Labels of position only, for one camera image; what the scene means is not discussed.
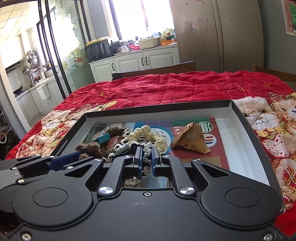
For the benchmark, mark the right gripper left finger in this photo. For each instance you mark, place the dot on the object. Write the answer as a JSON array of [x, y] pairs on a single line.
[[129, 164]]

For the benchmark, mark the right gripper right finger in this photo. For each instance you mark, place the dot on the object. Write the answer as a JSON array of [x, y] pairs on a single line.
[[167, 165]]

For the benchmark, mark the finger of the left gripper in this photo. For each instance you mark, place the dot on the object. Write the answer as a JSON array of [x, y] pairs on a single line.
[[59, 162]]

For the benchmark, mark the cream knitted scrunchie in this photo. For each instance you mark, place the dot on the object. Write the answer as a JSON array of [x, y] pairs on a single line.
[[145, 137]]

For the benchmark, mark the teal binder clip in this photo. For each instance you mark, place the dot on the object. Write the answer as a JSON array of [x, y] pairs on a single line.
[[102, 138]]

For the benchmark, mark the white kitchen cabinet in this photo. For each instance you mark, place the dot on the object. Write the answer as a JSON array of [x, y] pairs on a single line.
[[156, 57]]

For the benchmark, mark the dark wooden chair back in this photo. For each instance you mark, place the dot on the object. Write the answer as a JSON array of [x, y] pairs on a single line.
[[176, 69]]

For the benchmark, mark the black microwave oven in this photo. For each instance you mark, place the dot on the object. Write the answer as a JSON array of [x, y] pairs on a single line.
[[98, 50]]

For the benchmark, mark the silver double-door refrigerator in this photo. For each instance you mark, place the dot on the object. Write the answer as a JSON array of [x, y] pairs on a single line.
[[219, 35]]

